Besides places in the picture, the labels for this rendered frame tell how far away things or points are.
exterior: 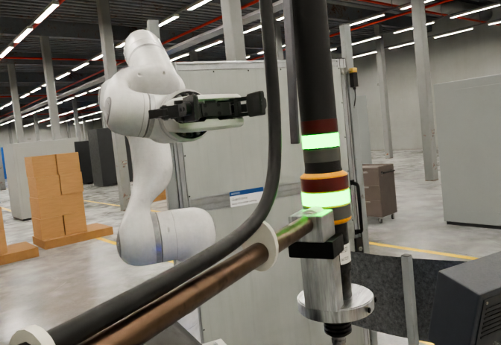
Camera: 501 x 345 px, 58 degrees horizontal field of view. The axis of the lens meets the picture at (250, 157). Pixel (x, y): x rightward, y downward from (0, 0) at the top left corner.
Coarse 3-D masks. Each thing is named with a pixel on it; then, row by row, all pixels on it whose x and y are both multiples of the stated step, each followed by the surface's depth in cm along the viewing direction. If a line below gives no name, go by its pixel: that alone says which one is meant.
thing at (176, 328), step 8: (168, 328) 43; (176, 328) 44; (184, 328) 45; (160, 336) 41; (168, 336) 42; (176, 336) 43; (184, 336) 44; (192, 336) 45; (144, 344) 39; (152, 344) 40; (160, 344) 40; (168, 344) 41; (176, 344) 42; (184, 344) 42; (192, 344) 43; (200, 344) 44
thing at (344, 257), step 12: (336, 228) 40; (348, 240) 41; (348, 252) 40; (348, 264) 40; (348, 276) 41; (348, 288) 41; (324, 324) 42; (336, 324) 41; (348, 324) 41; (336, 336) 41
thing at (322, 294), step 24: (312, 216) 36; (312, 240) 36; (336, 240) 37; (312, 264) 38; (336, 264) 38; (312, 288) 39; (336, 288) 38; (360, 288) 43; (312, 312) 39; (336, 312) 38; (360, 312) 39
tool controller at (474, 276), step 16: (496, 256) 110; (448, 272) 102; (464, 272) 103; (480, 272) 103; (496, 272) 103; (448, 288) 101; (464, 288) 97; (480, 288) 96; (496, 288) 97; (448, 304) 102; (464, 304) 98; (480, 304) 95; (496, 304) 97; (432, 320) 106; (448, 320) 102; (464, 320) 98; (480, 320) 96; (496, 320) 99; (432, 336) 107; (448, 336) 103; (464, 336) 98; (480, 336) 98; (496, 336) 101
